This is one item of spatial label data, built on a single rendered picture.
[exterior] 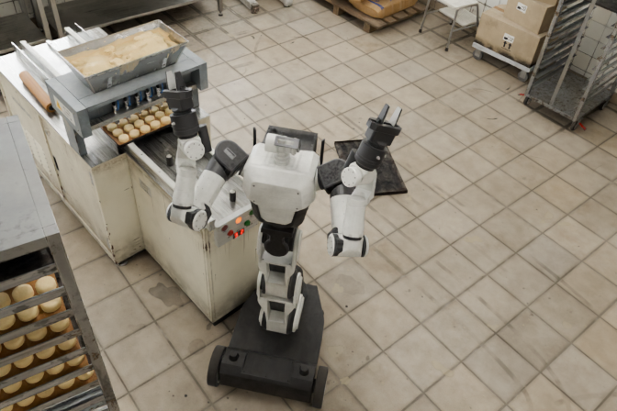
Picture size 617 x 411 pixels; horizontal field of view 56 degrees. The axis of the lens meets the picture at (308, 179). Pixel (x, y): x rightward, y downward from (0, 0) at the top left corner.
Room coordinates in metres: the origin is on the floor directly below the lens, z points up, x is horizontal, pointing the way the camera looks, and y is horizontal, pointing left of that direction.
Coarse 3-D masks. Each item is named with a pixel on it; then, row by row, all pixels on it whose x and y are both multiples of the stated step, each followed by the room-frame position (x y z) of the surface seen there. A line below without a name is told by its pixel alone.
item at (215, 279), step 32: (128, 160) 2.22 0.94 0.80; (160, 160) 2.19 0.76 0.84; (160, 192) 2.00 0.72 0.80; (224, 192) 1.99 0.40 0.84; (160, 224) 2.04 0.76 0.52; (160, 256) 2.09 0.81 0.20; (192, 256) 1.83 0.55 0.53; (224, 256) 1.81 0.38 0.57; (256, 256) 1.96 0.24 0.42; (192, 288) 1.86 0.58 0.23; (224, 288) 1.81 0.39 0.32
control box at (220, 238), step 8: (248, 208) 1.90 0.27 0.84; (232, 216) 1.84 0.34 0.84; (240, 216) 1.85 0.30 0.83; (248, 216) 1.89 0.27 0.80; (216, 224) 1.78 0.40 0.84; (224, 224) 1.79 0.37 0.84; (232, 224) 1.82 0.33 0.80; (240, 224) 1.85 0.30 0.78; (256, 224) 1.92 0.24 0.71; (216, 232) 1.76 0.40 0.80; (224, 232) 1.78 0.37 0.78; (240, 232) 1.85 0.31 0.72; (216, 240) 1.77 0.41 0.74; (224, 240) 1.78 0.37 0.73
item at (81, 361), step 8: (72, 360) 0.84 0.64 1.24; (80, 360) 0.84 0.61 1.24; (56, 368) 0.81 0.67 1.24; (64, 368) 0.82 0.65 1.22; (72, 368) 0.82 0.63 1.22; (32, 376) 0.78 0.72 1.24; (40, 376) 0.78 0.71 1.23; (48, 376) 0.79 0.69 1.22; (56, 376) 0.79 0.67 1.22; (16, 384) 0.75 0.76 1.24; (24, 384) 0.76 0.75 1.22; (32, 384) 0.76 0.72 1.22; (40, 384) 0.77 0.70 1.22; (0, 392) 0.73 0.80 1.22; (8, 392) 0.73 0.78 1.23; (16, 392) 0.74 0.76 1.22; (0, 400) 0.71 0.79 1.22
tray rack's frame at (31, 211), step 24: (0, 120) 1.19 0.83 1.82; (0, 144) 1.09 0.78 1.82; (24, 144) 1.10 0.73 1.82; (0, 168) 1.00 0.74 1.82; (24, 168) 1.01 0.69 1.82; (0, 192) 0.92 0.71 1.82; (24, 192) 0.93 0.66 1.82; (0, 216) 0.85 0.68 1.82; (24, 216) 0.86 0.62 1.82; (48, 216) 0.86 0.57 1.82; (0, 240) 0.78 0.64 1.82; (24, 240) 0.79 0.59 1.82
